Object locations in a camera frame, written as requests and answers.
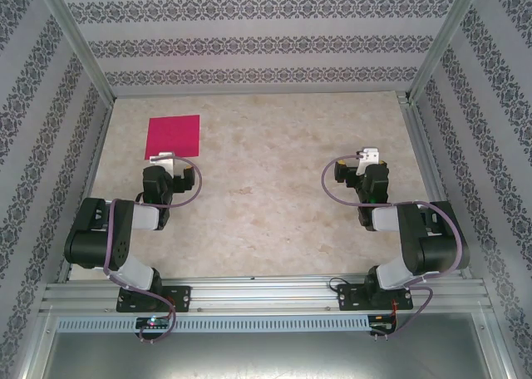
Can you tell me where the grey sheet metal panel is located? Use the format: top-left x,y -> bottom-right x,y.
22,312 -> 515,379

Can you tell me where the small black controller board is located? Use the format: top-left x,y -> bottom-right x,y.
135,317 -> 171,331
370,314 -> 399,335

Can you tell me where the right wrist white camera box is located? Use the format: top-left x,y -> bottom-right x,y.
355,146 -> 382,176

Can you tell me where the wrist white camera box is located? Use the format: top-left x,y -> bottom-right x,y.
149,151 -> 177,175
355,146 -> 382,176

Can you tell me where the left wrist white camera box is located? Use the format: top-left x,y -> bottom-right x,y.
149,151 -> 177,175

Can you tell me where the aluminium side rail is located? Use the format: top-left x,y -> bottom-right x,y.
57,98 -> 116,283
397,91 -> 474,279

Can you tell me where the thin aluminium frame bar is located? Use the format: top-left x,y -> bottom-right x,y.
111,88 -> 411,100

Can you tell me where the wide aluminium base rail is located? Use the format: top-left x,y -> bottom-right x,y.
39,273 -> 488,314

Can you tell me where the slotted grey cable duct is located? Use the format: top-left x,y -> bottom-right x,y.
56,315 -> 372,334

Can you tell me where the aluminium frame post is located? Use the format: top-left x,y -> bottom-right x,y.
35,0 -> 116,101
408,0 -> 486,102

